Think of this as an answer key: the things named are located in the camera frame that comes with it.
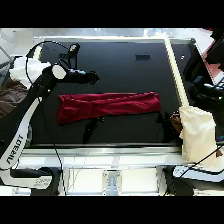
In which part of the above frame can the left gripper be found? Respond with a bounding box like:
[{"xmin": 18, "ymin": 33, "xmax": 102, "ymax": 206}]
[{"xmin": 77, "ymin": 69, "xmax": 101, "ymax": 85}]

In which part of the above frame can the red T-shirt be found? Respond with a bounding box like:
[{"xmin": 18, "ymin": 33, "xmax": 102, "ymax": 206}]
[{"xmin": 56, "ymin": 91, "xmax": 162, "ymax": 126}]

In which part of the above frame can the brown garment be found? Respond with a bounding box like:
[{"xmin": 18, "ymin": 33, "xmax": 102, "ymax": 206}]
[
  {"xmin": 0, "ymin": 79, "xmax": 30, "ymax": 118},
  {"xmin": 169, "ymin": 112, "xmax": 183, "ymax": 135}
]

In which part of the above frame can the cream garment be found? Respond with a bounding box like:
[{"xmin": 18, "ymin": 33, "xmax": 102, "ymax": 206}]
[{"xmin": 178, "ymin": 105, "xmax": 224, "ymax": 172}]

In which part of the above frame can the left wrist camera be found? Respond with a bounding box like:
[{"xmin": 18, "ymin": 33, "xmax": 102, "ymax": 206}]
[{"xmin": 58, "ymin": 42, "xmax": 81, "ymax": 70}]

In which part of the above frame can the black cable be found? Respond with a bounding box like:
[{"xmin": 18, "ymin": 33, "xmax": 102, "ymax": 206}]
[
  {"xmin": 25, "ymin": 39, "xmax": 73, "ymax": 197},
  {"xmin": 162, "ymin": 143, "xmax": 224, "ymax": 197}
]

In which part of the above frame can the silver frame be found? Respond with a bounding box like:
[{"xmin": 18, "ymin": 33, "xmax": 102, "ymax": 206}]
[{"xmin": 13, "ymin": 145, "xmax": 224, "ymax": 197}]

